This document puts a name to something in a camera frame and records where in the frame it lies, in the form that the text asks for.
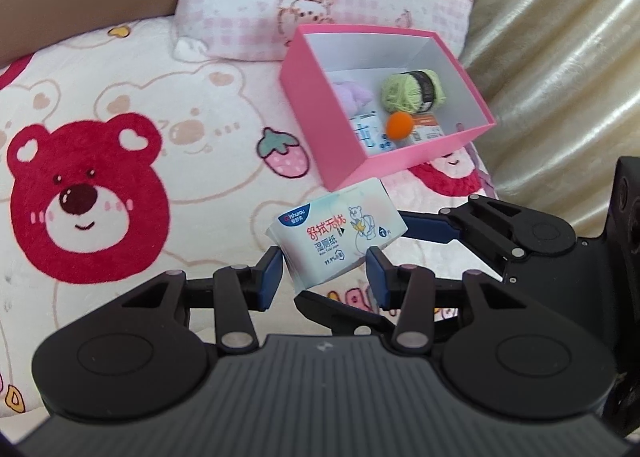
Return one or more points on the orange white packet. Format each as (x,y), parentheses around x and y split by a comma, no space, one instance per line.
(425,129)

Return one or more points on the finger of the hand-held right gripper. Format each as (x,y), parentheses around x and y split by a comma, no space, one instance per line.
(340,314)
(430,227)

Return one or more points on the green yarn ball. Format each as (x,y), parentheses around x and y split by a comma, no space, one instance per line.
(400,92)

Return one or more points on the pink cardboard box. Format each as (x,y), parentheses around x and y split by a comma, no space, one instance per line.
(310,102)

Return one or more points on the blue wet wipes pack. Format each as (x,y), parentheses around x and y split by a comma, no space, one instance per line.
(367,134)

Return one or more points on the purple plush toy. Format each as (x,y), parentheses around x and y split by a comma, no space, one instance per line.
(355,97)

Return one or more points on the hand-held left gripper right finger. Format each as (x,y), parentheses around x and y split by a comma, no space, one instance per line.
(377,279)

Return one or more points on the golden beige cloth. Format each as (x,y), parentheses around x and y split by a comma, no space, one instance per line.
(550,62)

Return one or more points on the white wet tissue pack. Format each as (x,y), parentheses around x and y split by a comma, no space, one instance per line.
(325,237)

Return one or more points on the bear printed blanket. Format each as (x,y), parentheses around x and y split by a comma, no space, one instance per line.
(200,187)

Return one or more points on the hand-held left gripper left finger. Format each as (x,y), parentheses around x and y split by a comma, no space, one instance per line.
(272,277)

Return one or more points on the orange makeup sponge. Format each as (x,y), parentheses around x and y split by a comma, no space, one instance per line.
(400,126)

